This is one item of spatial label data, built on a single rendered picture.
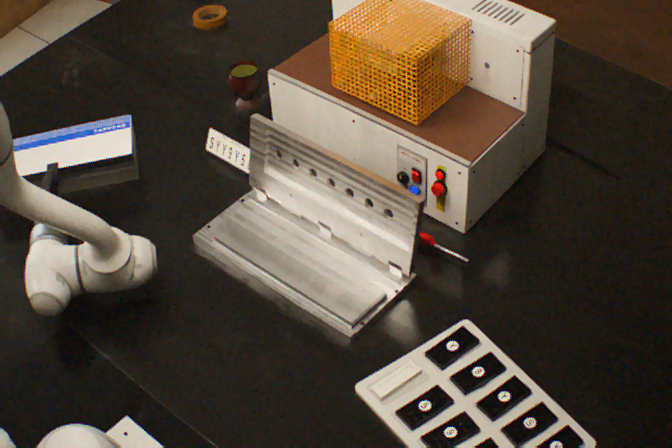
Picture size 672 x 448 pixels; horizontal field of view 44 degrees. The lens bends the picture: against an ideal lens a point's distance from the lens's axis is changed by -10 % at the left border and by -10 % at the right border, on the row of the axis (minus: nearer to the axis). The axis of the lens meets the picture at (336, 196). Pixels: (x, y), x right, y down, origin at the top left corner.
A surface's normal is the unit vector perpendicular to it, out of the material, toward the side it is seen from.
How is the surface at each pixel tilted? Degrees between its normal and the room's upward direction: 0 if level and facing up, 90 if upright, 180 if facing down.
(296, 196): 80
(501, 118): 0
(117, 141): 0
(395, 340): 0
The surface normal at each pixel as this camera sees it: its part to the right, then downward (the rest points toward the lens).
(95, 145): -0.05, -0.73
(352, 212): -0.65, 0.40
